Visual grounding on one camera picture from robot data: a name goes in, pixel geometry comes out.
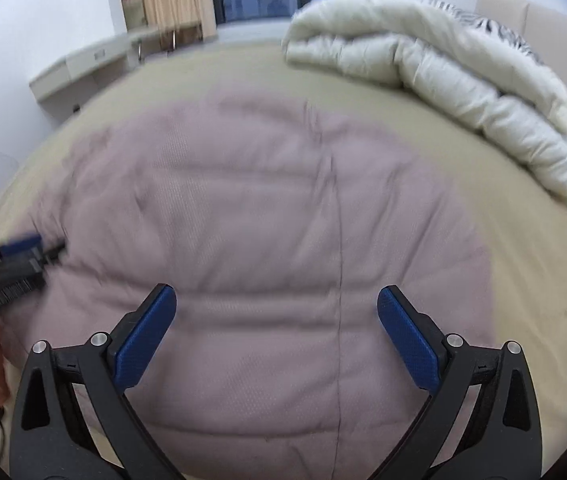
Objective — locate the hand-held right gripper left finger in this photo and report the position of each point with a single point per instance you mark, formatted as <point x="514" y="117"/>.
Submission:
<point x="146" y="335"/>

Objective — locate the zebra striped pillow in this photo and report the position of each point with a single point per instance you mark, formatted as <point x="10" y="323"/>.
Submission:
<point x="493" y="30"/>

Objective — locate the mauve hooded puffer coat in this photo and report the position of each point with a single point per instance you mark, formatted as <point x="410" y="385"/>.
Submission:
<point x="263" y="210"/>

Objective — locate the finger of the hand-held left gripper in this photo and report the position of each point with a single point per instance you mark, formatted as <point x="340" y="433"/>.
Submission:
<point x="21" y="246"/>
<point x="46" y="252"/>

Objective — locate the beige padded headboard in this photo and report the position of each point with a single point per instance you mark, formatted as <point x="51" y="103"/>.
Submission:
<point x="553" y="40"/>

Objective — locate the bed with beige sheet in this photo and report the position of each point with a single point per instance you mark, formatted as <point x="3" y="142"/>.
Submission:
<point x="513" y="210"/>

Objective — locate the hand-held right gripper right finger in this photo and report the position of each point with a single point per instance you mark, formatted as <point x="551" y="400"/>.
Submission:
<point x="406" y="337"/>

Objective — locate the white wall-mounted desk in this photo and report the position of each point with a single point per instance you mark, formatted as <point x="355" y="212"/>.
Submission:
<point x="83" y="65"/>

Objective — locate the white folded duvet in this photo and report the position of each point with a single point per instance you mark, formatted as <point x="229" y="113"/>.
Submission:
<point x="438" y="75"/>

